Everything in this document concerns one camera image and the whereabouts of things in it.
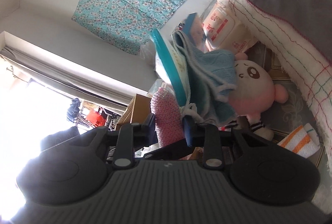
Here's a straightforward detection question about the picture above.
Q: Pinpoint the red plastic container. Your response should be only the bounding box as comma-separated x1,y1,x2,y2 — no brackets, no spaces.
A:
85,107,107,127

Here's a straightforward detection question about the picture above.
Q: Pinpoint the light blue towel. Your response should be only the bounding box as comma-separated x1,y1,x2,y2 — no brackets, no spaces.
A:
172,30,237,127

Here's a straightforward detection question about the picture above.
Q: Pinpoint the grey quilt with stars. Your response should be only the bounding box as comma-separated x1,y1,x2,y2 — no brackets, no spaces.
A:
221,0,331,135

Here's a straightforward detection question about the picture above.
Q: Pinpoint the pink plush doll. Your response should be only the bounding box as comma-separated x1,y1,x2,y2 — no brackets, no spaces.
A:
228,53,289,141

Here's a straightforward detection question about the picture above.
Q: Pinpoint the pink knitted cloth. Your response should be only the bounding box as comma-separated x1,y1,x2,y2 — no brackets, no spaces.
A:
150,87,185,147

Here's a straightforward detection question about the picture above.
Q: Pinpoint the orange striped cloth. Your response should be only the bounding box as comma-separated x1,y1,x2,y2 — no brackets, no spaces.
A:
278,123,320,158

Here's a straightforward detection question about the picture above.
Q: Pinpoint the grey curtain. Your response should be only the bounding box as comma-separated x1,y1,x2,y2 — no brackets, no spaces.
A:
1,46,133,115

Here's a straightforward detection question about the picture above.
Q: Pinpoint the teal tissue pack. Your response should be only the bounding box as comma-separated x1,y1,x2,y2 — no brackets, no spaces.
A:
151,29,190,107

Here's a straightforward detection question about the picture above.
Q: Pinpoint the red white wet wipes pack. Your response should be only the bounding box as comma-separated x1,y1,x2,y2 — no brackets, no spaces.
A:
202,4,258,54

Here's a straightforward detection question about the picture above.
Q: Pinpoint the brown cardboard box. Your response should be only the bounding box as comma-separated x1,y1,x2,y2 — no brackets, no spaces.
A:
115,94,151,131

